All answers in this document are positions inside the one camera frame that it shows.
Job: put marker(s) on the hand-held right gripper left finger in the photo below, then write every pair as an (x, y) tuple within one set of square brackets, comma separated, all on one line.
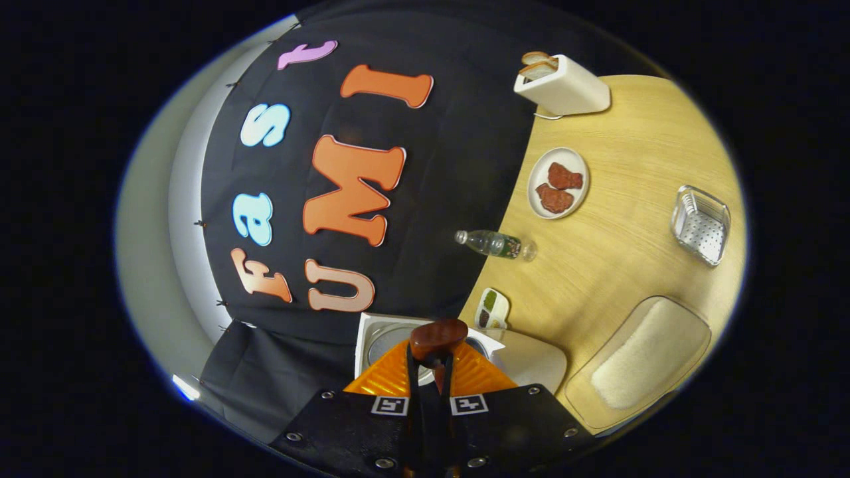
[(352, 431)]

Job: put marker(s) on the white rice cooker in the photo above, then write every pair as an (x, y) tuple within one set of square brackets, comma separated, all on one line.
[(538, 362)]

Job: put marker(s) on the toasted bread slice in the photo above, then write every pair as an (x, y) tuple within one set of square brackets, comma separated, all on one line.
[(535, 58), (539, 70)]

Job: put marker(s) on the clear rounded rice tray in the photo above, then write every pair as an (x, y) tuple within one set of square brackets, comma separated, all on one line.
[(690, 325)]

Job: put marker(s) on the white round plate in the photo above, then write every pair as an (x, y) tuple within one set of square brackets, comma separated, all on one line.
[(541, 166)]

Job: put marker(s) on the white divided condiment tray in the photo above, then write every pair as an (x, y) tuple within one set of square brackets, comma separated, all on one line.
[(493, 309)]

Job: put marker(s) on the white toaster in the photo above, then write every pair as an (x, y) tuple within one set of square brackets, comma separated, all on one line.
[(574, 86)]

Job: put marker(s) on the clear plastic water bottle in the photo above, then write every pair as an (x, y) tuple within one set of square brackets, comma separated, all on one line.
[(495, 244)]

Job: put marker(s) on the heap of white rice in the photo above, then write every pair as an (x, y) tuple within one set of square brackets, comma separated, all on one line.
[(647, 362)]

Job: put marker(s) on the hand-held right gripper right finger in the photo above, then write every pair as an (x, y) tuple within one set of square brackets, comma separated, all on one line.
[(511, 431)]

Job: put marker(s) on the brown wooden spoon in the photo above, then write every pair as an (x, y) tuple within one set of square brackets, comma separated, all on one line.
[(438, 335)]

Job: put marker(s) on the red meat piece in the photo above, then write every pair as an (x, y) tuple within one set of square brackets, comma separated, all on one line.
[(554, 198), (566, 176)]

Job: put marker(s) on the clear square chopstick holder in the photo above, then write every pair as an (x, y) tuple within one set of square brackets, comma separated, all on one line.
[(700, 226)]

